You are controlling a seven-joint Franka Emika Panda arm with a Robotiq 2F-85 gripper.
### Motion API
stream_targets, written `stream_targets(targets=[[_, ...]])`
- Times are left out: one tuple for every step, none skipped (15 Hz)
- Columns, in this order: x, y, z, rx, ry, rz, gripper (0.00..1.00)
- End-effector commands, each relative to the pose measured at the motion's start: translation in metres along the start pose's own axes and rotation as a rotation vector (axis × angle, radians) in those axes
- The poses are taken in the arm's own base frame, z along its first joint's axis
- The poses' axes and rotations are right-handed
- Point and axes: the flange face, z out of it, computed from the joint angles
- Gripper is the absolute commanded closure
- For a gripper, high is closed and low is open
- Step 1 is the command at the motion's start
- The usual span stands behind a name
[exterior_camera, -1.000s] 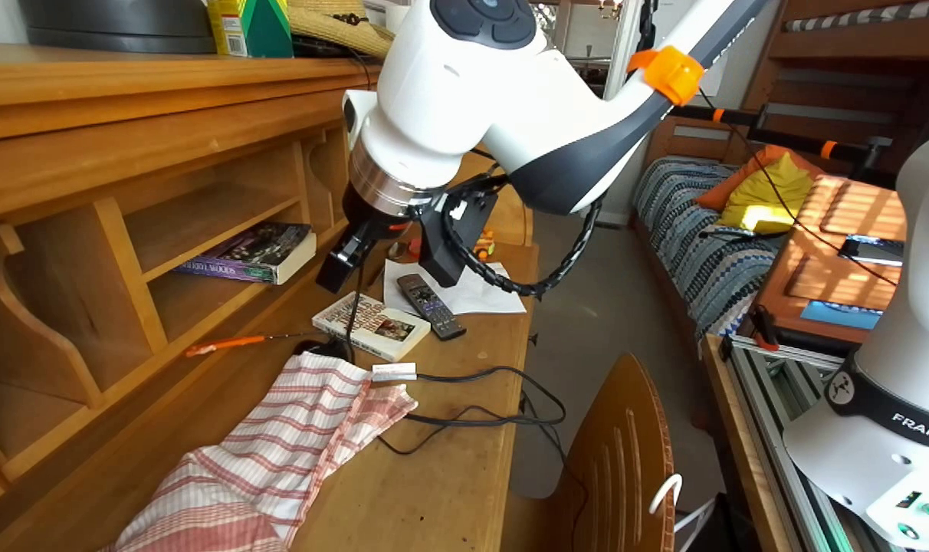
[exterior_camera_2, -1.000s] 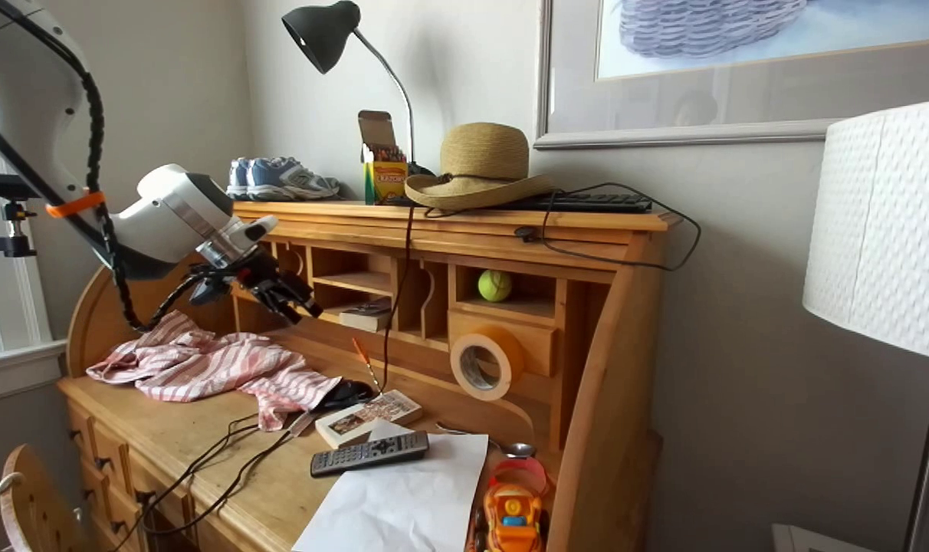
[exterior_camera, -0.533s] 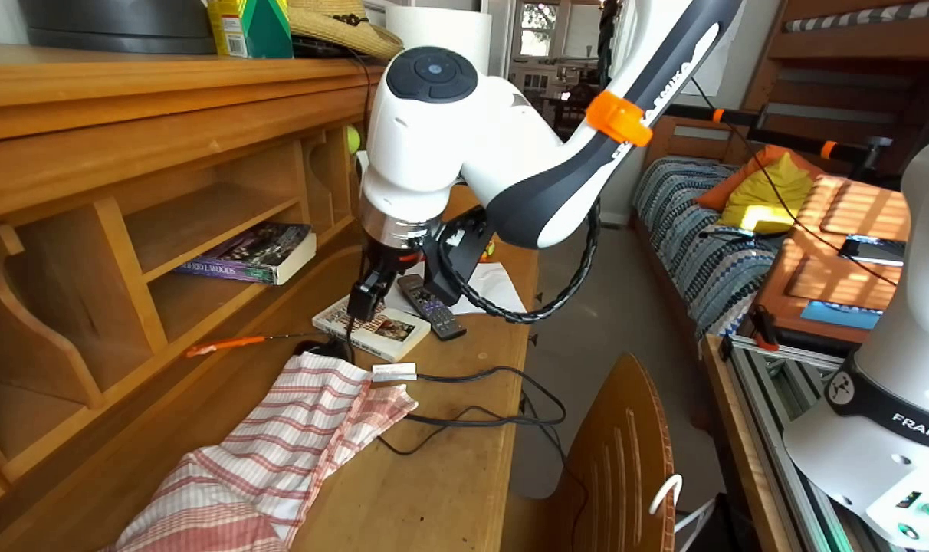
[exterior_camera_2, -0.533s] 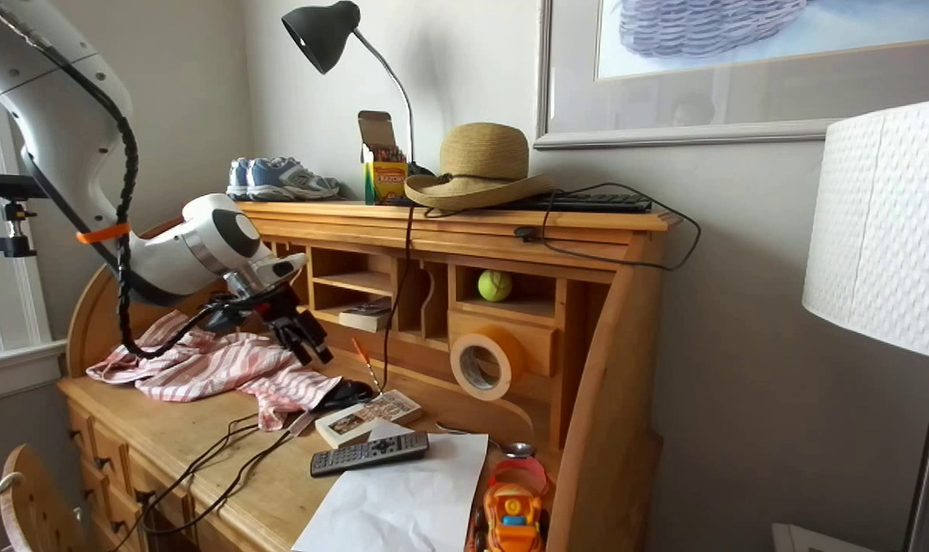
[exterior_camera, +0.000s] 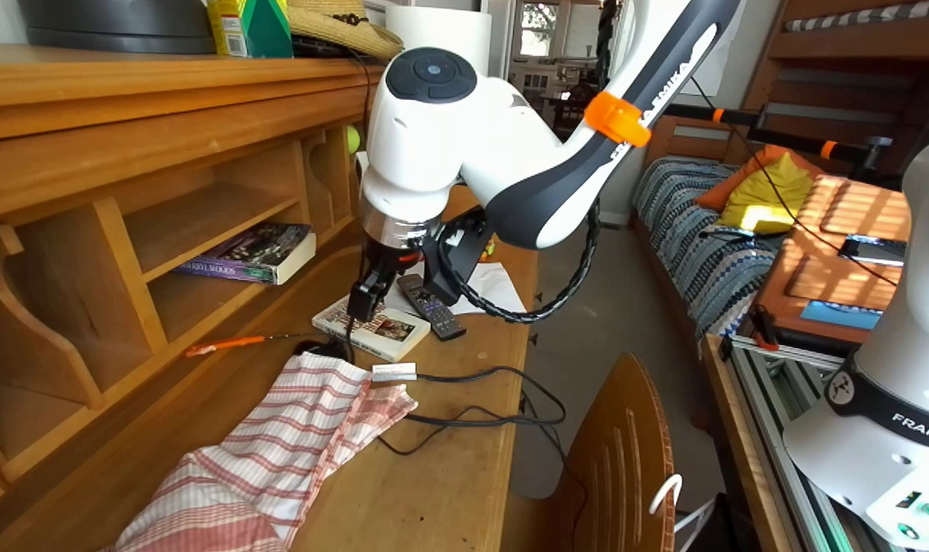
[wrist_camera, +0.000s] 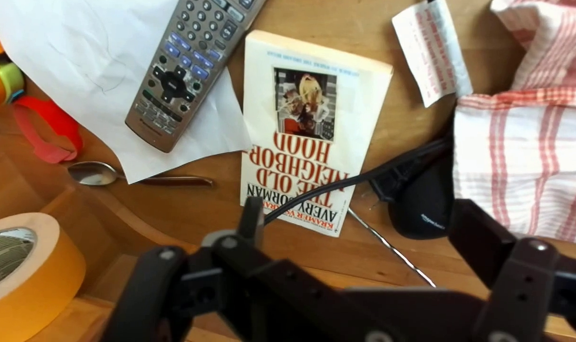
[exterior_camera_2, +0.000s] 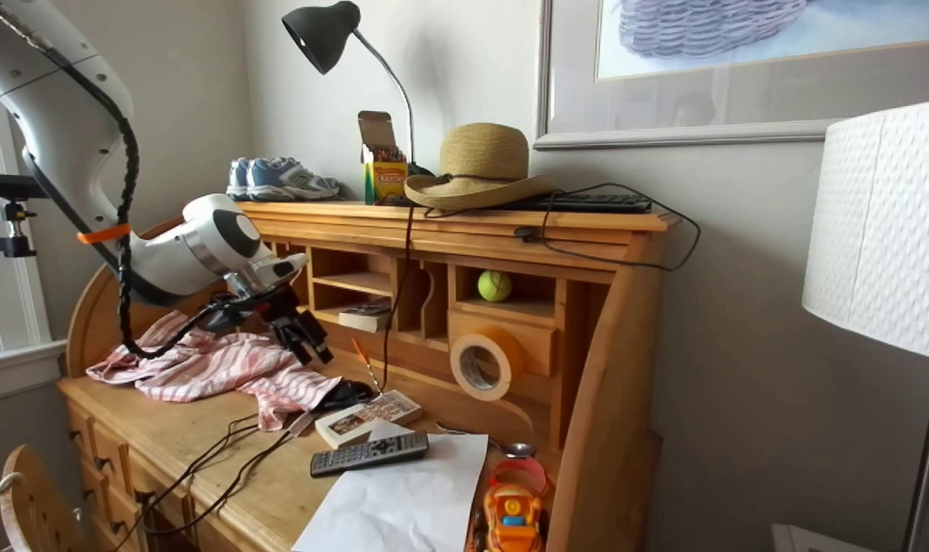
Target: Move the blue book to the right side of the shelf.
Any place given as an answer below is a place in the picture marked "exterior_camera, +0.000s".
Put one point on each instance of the aluminium robot mounting table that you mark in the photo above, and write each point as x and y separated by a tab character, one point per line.
757	430

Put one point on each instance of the green yellow carton box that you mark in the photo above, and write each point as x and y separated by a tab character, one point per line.
250	27

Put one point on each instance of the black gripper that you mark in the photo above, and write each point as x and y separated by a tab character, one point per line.
395	264

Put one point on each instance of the green tennis ball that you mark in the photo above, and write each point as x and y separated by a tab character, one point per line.
353	140

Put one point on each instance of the black white device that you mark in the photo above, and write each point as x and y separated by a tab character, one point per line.
871	251

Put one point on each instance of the yellow cloth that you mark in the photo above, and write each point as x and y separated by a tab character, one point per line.
774	201

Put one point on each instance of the blue paperback book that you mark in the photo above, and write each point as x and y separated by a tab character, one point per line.
252	251

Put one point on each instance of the straw sun hat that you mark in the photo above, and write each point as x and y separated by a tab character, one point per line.
340	27

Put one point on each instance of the striped bed blanket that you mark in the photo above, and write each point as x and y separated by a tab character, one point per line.
698	255

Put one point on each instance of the black power adapter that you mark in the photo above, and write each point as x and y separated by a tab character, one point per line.
321	350

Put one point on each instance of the blue flat item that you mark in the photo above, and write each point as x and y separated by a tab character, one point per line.
842	314

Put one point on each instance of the white plug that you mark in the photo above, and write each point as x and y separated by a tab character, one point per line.
392	373

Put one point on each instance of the wooden chair back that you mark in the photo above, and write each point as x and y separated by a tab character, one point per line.
604	461

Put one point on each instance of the white paperback book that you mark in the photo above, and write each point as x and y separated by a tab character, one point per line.
375	334

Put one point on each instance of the black rod orange bands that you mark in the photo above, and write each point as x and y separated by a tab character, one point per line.
780	126

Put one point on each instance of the orange pen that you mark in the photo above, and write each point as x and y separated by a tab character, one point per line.
222	349

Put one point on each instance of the black remote control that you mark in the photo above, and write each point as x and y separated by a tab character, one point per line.
435	310

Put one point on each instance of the wooden bunk frame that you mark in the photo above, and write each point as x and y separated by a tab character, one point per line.
850	40

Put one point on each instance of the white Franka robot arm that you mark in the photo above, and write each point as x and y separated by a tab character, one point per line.
432	134

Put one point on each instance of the white paper sheet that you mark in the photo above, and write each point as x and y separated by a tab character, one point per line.
496	288

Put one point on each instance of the orange pillow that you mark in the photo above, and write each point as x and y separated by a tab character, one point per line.
734	186

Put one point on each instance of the red striped white cloth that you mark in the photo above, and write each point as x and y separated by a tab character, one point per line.
268	449

